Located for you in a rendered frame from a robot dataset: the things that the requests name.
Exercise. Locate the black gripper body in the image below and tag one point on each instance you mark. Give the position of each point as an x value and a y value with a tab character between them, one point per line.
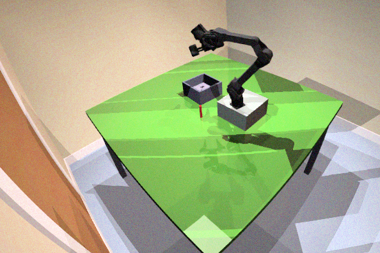
195	51

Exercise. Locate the white plate with hole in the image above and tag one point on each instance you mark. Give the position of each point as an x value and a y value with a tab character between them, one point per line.
201	86

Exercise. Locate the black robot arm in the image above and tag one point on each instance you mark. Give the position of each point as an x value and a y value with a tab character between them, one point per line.
235	89

